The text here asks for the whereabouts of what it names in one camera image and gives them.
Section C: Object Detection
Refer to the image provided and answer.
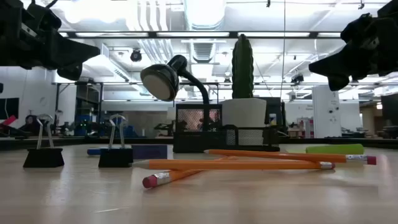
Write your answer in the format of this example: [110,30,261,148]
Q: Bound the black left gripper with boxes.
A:
[12,18,101,81]

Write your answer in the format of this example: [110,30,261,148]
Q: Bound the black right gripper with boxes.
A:
[308,18,398,91]

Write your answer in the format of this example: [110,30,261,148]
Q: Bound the green sticky note pad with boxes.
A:
[305,143,365,155]

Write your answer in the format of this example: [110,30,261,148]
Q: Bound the blue handled scissors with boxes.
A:
[86,147,108,156]

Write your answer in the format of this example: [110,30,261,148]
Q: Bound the black binder clip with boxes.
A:
[98,114,134,169]
[23,113,65,169]

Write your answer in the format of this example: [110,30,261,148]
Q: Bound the orange pencil pink eraser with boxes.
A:
[203,148,377,166]
[142,155,239,189]
[132,158,336,171]

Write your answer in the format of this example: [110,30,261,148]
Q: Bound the purple eraser block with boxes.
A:
[131,144,174,161]

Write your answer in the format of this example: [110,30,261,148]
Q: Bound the black mesh desk organizer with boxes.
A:
[173,103,280,153]

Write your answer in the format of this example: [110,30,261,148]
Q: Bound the black shelving rack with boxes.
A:
[55,82,104,138]

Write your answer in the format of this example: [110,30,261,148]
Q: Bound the white pillar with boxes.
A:
[312,85,342,139]

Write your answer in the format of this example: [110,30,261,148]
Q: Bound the black gooseneck desk lamp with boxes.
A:
[139,54,211,131]

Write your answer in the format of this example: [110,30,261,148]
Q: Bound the red slanted panel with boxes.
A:
[0,114,18,128]

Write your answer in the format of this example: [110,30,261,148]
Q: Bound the green cactus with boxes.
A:
[231,33,254,100]

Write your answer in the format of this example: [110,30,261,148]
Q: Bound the thin black rail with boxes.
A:
[51,81,398,86]

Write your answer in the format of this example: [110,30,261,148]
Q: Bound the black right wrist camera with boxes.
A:
[340,12,374,44]

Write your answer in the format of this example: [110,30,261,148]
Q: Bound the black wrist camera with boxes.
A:
[26,1,62,32]
[340,12,374,44]

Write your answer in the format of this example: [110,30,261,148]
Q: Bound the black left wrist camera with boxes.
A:
[26,1,62,32]

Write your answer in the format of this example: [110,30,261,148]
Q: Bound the black ceiling camera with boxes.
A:
[290,73,305,85]
[130,49,143,63]

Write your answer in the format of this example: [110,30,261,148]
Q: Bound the dark wall monitor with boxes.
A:
[0,98,19,121]

